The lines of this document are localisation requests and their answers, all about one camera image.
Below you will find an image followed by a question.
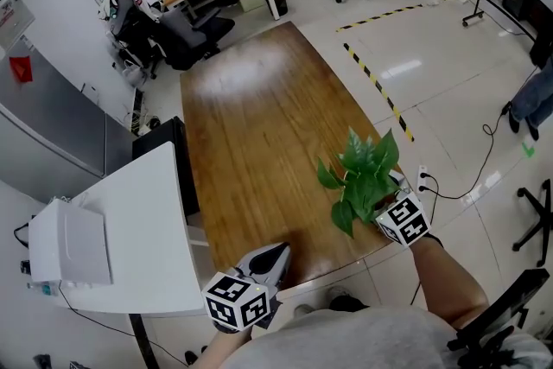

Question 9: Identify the person's right forearm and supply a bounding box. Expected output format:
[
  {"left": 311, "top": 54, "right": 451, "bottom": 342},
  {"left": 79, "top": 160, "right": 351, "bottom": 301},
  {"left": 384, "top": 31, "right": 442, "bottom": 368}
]
[{"left": 408, "top": 235, "right": 490, "bottom": 330}]

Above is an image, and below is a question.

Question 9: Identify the dark gray office chair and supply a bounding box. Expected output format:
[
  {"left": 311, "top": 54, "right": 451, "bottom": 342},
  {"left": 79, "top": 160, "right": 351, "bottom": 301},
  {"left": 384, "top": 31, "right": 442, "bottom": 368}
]
[{"left": 158, "top": 7, "right": 237, "bottom": 72}]

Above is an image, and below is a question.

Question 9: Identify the black chair with armrest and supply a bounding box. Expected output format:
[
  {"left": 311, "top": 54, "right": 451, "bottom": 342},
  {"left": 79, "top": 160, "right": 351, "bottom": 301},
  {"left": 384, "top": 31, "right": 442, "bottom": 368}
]
[{"left": 446, "top": 267, "right": 550, "bottom": 369}]

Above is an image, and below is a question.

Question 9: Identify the black floor cable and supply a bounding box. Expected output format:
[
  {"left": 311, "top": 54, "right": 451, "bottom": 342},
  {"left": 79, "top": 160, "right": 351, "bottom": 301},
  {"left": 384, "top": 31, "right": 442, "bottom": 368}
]
[{"left": 410, "top": 101, "right": 515, "bottom": 308}]

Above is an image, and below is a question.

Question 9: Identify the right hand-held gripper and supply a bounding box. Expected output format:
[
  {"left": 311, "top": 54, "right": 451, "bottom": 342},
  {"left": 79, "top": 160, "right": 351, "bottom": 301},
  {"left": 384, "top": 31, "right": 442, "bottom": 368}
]
[{"left": 374, "top": 170, "right": 432, "bottom": 248}]

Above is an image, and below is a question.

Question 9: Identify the long black power strip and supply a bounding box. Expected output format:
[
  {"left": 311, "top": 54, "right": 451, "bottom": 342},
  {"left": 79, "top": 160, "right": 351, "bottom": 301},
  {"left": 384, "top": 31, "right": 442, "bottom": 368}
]
[{"left": 129, "top": 87, "right": 146, "bottom": 136}]

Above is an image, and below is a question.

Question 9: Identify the person's left forearm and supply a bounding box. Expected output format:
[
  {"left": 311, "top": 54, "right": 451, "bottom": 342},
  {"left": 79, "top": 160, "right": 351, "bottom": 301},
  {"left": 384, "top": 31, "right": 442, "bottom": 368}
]
[{"left": 196, "top": 328, "right": 257, "bottom": 369}]

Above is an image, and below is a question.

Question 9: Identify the yellow black floor tape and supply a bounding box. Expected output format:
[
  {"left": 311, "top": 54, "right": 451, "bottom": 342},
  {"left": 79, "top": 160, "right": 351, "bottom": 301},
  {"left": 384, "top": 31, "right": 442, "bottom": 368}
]
[
  {"left": 335, "top": 0, "right": 480, "bottom": 34},
  {"left": 342, "top": 41, "right": 416, "bottom": 143}
]

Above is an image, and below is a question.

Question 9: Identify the gray metal cabinet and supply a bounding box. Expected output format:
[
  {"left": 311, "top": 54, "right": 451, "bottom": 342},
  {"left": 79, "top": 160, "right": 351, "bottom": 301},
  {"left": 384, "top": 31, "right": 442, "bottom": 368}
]
[{"left": 0, "top": 34, "right": 136, "bottom": 204}]

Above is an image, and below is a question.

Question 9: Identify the chair with white clothes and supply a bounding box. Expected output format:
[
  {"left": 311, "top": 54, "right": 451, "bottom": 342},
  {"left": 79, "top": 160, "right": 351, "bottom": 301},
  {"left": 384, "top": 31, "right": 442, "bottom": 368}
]
[{"left": 98, "top": 0, "right": 164, "bottom": 80}]

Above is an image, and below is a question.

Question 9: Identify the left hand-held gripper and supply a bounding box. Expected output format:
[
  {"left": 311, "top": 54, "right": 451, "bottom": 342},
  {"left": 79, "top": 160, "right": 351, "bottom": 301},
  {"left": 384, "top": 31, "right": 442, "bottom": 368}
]
[{"left": 201, "top": 241, "right": 292, "bottom": 334}]

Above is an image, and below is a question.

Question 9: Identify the white side table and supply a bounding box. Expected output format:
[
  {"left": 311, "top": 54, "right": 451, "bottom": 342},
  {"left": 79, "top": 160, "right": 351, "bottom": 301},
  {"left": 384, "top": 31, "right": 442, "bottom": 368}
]
[{"left": 58, "top": 141, "right": 205, "bottom": 369}]

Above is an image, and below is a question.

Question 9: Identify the black chair star base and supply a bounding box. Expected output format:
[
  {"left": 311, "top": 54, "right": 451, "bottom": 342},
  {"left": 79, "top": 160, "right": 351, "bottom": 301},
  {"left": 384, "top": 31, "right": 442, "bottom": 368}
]
[{"left": 512, "top": 178, "right": 553, "bottom": 268}]

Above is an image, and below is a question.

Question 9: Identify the red paper sign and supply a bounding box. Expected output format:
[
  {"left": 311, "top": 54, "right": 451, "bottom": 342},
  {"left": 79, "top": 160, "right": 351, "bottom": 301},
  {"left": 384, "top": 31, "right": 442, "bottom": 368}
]
[{"left": 9, "top": 54, "right": 34, "bottom": 84}]

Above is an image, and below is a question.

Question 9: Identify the person's gray shirt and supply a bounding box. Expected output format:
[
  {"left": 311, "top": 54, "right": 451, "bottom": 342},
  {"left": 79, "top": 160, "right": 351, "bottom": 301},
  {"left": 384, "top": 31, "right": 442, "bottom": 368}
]
[{"left": 232, "top": 306, "right": 553, "bottom": 369}]

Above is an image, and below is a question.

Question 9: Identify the white box device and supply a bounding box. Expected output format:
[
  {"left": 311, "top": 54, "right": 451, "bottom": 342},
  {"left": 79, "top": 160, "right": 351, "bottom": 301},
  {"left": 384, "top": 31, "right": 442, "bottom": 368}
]
[{"left": 27, "top": 197, "right": 115, "bottom": 287}]

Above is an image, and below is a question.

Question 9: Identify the green potted plant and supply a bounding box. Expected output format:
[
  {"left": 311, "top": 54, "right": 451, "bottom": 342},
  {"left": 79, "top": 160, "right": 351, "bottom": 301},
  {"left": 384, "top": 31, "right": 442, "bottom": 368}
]
[{"left": 317, "top": 127, "right": 405, "bottom": 239}]

